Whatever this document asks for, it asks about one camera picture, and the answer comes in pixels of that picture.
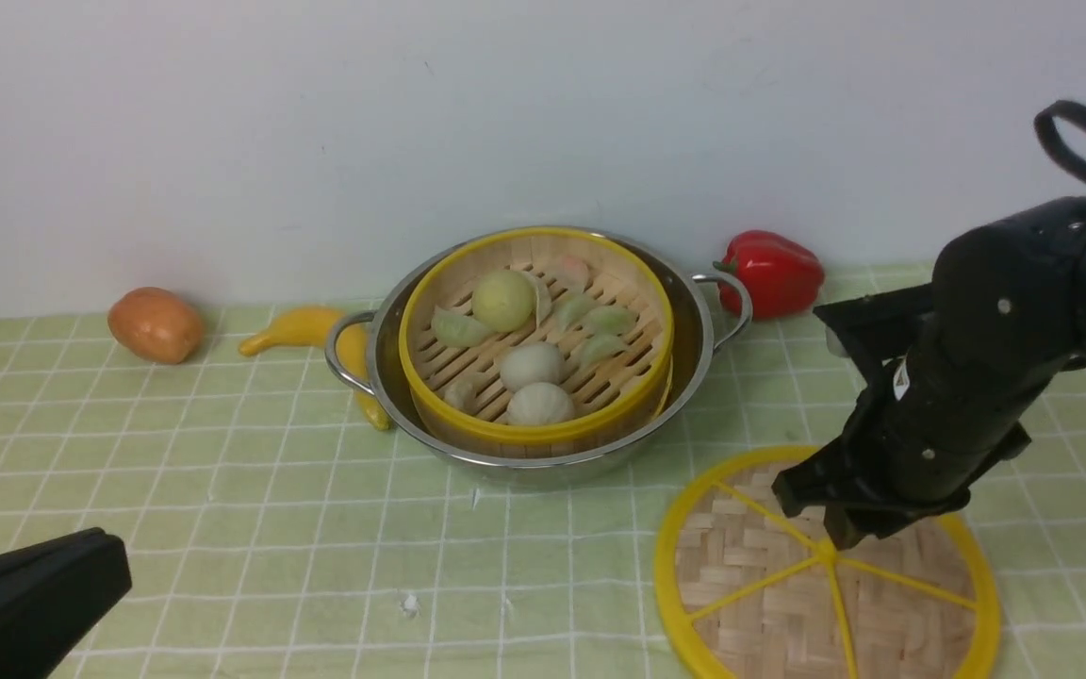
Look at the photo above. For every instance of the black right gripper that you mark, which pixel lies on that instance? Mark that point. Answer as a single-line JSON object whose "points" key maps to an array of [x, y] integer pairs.
{"points": [[929, 422]]}

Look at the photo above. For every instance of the yellow bamboo steamer lid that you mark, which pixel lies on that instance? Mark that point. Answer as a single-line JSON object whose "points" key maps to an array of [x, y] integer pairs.
{"points": [[745, 592]]}

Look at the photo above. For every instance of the yellow-rimmed bamboo steamer basket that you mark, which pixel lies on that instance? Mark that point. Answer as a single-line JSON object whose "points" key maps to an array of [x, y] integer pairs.
{"points": [[540, 341]]}

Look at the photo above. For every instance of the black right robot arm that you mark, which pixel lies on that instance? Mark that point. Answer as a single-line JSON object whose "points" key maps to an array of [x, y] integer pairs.
{"points": [[1016, 287]]}

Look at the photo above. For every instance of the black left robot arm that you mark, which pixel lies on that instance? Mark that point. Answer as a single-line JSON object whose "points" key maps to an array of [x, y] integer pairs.
{"points": [[53, 593]]}

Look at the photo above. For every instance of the red bell pepper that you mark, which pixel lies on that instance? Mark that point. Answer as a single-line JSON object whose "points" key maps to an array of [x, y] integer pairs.
{"points": [[782, 277]]}

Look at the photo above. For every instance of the pale green dumpling lower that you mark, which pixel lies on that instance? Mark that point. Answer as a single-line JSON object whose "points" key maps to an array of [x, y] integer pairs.
{"points": [[599, 347]]}

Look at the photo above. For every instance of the pale green dumpling upper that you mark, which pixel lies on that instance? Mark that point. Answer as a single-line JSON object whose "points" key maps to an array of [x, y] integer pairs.
{"points": [[610, 320]]}

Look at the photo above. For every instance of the white round bun front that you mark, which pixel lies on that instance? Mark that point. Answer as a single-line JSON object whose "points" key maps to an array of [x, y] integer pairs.
{"points": [[540, 404]]}

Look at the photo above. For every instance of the white round bun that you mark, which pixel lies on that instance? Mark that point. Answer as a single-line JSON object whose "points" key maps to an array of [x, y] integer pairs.
{"points": [[540, 404], [527, 364]]}

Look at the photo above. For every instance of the pinkish dumpling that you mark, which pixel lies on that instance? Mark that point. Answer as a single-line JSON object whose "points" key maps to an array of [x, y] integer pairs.
{"points": [[571, 273]]}

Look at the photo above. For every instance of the yellow-green round bun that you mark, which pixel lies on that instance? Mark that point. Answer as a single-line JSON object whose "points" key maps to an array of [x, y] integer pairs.
{"points": [[503, 300]]}

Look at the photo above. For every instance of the beige dumpling front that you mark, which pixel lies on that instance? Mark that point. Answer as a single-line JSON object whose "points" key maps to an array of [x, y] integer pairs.
{"points": [[461, 394]]}

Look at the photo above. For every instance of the yellow banana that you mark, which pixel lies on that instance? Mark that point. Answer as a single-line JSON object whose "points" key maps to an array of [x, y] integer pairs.
{"points": [[308, 326]]}

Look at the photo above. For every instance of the orange-brown potato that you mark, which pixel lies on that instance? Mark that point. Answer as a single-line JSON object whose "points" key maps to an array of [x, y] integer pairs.
{"points": [[156, 325]]}

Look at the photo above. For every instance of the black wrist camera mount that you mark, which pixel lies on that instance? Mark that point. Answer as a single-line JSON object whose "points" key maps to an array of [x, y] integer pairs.
{"points": [[874, 329]]}

